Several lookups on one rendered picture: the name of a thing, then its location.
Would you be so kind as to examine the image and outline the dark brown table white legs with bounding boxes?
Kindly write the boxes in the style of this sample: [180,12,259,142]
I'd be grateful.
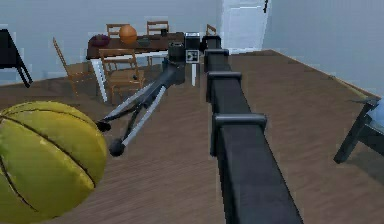
[86,32,205,103]

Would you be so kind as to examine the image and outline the orange basketball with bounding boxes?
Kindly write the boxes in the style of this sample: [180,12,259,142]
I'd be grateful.
[118,24,139,45]

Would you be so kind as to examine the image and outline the dark chair with pale cushion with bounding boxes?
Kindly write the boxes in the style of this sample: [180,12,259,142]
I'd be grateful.
[333,96,384,165]

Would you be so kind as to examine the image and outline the black stand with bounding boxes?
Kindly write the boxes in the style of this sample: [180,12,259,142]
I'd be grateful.
[0,28,34,89]

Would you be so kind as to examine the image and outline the dark grey bowl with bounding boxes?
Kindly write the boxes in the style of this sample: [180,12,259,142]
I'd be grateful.
[136,37,152,48]

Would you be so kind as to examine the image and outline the white room door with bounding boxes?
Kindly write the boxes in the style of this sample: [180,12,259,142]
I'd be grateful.
[220,0,272,55]

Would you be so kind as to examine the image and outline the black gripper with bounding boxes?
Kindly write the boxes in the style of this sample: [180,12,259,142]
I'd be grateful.
[95,41,187,158]

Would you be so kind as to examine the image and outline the yellow ball with black seams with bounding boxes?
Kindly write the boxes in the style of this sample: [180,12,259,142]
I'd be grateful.
[0,100,109,224]

